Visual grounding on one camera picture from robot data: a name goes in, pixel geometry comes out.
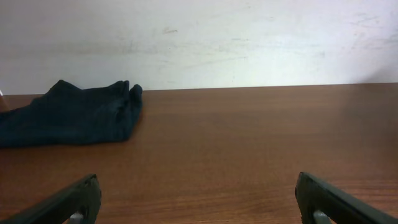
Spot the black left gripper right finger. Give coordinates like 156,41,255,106
295,172,397,224

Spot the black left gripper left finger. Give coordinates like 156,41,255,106
1,174,101,224

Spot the folded navy blue garment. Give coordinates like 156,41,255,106
1,80,143,147

